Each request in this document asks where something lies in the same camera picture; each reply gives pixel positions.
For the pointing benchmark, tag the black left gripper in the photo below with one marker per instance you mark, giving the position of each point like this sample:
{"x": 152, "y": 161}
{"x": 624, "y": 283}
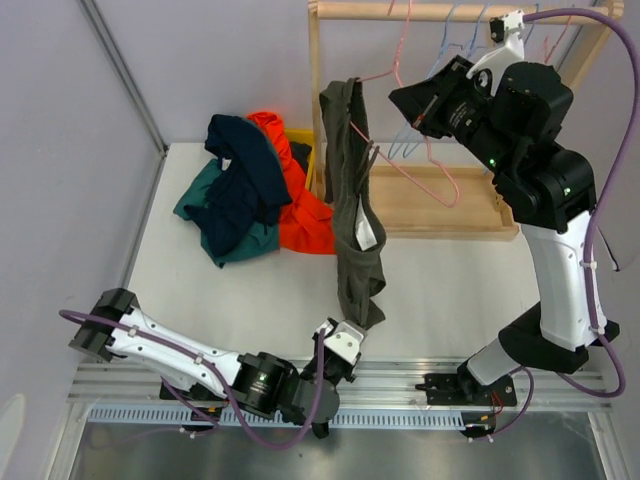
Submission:
{"x": 349, "y": 374}

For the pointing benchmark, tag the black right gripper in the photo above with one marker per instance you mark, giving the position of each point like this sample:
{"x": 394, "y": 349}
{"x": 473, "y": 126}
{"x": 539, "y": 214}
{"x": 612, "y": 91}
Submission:
{"x": 426, "y": 102}

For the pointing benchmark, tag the blue hanger with navy shorts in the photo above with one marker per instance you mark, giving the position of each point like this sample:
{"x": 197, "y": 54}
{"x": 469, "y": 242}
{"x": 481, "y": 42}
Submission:
{"x": 404, "y": 140}

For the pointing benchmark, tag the pink hanger with olive shorts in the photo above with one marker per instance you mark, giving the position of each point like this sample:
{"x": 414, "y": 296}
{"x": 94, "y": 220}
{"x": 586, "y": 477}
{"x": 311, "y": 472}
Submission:
{"x": 394, "y": 71}

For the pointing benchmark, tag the olive green shorts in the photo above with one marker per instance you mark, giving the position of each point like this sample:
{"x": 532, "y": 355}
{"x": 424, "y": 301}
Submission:
{"x": 359, "y": 234}

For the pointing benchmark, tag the teal green shorts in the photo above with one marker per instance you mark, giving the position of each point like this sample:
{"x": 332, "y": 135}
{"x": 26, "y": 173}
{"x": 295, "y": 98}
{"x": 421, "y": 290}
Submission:
{"x": 259, "y": 240}

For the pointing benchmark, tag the orange shorts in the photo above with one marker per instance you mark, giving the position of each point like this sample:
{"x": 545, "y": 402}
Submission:
{"x": 305, "y": 225}

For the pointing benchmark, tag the navy blue shorts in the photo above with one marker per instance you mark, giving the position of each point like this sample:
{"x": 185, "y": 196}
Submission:
{"x": 250, "y": 189}

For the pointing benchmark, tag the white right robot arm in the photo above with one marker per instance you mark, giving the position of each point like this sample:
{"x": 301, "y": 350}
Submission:
{"x": 510, "y": 126}

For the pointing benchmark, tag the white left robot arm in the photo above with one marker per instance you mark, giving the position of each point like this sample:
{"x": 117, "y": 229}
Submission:
{"x": 275, "y": 403}

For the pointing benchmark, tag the wooden clothes rack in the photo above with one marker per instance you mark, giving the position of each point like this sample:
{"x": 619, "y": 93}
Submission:
{"x": 406, "y": 211}

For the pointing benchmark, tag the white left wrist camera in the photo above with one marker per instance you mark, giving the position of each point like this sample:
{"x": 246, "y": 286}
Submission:
{"x": 343, "y": 338}

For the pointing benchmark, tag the aluminium mounting rail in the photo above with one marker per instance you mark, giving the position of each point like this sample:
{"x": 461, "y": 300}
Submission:
{"x": 378, "y": 384}

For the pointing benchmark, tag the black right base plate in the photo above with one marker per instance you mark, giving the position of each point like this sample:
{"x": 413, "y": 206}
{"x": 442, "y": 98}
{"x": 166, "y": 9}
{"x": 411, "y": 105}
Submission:
{"x": 451, "y": 389}

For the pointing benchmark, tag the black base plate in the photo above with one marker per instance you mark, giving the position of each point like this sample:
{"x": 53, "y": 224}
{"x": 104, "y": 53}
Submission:
{"x": 451, "y": 389}
{"x": 196, "y": 393}

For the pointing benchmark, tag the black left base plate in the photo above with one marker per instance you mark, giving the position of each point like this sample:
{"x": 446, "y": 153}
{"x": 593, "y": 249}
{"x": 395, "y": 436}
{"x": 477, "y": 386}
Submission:
{"x": 196, "y": 393}

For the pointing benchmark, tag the white slotted cable duct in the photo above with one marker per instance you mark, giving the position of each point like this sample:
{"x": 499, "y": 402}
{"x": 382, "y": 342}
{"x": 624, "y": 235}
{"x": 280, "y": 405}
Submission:
{"x": 416, "y": 419}

